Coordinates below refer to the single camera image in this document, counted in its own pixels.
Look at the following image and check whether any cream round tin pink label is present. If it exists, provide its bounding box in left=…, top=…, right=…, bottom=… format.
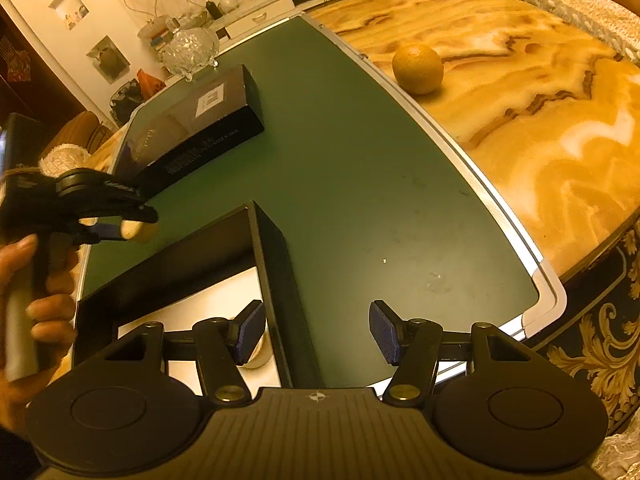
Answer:
left=241, top=328, right=273, bottom=370

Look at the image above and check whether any dark blue box lid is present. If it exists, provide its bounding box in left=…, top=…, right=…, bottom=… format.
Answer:
left=113, top=64, right=265, bottom=198

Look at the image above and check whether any person's left hand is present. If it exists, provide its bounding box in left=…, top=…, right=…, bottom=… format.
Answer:
left=1, top=234, right=78, bottom=440

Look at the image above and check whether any white lace sofa cover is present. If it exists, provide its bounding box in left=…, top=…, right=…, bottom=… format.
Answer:
left=38, top=143, right=90, bottom=178

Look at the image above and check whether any brown leather sofa left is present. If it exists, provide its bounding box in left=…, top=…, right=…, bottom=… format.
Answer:
left=40, top=110, right=114, bottom=158

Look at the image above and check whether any open black box base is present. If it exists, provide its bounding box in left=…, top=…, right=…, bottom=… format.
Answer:
left=72, top=202, right=326, bottom=389

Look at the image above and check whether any green desk mat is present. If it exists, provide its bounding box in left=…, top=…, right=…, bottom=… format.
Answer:
left=84, top=15, right=566, bottom=388

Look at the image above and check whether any crystal glass bowl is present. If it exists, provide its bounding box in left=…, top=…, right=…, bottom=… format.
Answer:
left=160, top=27, right=220, bottom=81

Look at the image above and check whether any orange fruit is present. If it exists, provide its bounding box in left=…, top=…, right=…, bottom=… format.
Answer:
left=392, top=44, right=444, bottom=96

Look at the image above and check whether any white lace cover right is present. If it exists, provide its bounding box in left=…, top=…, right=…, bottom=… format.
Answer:
left=523, top=0, right=639, bottom=65

